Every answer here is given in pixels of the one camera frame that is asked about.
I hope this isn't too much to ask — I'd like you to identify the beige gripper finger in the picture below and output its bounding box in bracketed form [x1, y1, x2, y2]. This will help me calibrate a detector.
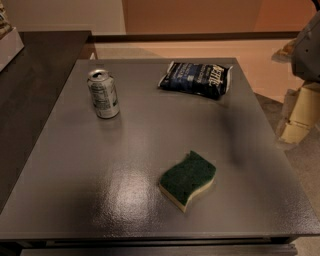
[276, 82, 320, 145]

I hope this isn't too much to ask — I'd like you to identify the green and yellow sponge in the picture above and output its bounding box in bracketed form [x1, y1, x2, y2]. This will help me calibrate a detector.
[159, 151, 216, 213]

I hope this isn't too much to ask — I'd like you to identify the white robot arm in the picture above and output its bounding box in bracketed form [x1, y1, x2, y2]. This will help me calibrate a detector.
[272, 11, 320, 144]

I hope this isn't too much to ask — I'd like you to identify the dark blue chip bag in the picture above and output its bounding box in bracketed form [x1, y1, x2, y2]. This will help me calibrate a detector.
[158, 62, 232, 100]

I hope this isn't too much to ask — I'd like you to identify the silver soda can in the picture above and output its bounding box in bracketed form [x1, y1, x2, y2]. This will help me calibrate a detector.
[87, 69, 120, 119]

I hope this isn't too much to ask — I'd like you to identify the white box on counter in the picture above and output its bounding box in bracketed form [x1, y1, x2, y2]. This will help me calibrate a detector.
[0, 27, 24, 72]

